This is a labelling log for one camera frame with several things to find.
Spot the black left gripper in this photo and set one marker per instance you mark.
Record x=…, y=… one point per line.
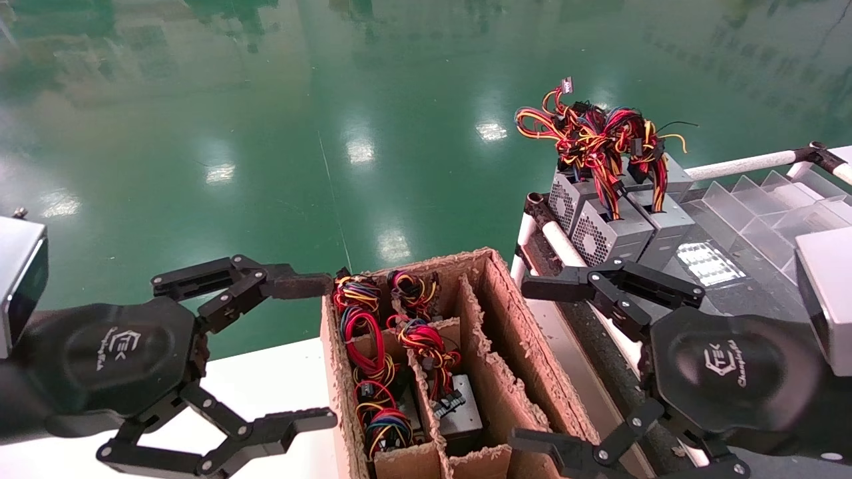
x=120, y=349

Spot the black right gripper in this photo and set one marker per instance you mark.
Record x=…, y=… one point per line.
x=732, y=372

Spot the grey computer power supply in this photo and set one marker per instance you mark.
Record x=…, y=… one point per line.
x=462, y=412
x=363, y=339
x=566, y=199
x=356, y=293
x=386, y=426
x=413, y=289
x=679, y=174
x=609, y=236
x=669, y=226

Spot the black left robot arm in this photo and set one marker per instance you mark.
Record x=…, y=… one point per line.
x=26, y=419

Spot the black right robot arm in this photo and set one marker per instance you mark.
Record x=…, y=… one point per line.
x=799, y=459

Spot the brown cardboard divider box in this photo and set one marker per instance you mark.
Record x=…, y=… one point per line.
x=512, y=346

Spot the white vertical pipe leg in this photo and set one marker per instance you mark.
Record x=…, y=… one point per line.
x=526, y=236

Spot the black pipe joint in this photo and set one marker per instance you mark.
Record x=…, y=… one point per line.
x=817, y=156
x=538, y=207

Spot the clear plastic divider tray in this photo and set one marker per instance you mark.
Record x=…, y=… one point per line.
x=752, y=213

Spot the short white pipe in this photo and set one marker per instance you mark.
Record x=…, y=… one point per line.
x=844, y=173

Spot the long white rail pipe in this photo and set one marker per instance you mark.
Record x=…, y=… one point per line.
x=739, y=166
x=566, y=246

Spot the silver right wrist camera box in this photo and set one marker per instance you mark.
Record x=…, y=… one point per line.
x=829, y=293

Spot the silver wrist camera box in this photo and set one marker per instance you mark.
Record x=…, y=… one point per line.
x=20, y=279
x=829, y=293

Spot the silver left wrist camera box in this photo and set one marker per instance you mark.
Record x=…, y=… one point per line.
x=20, y=279

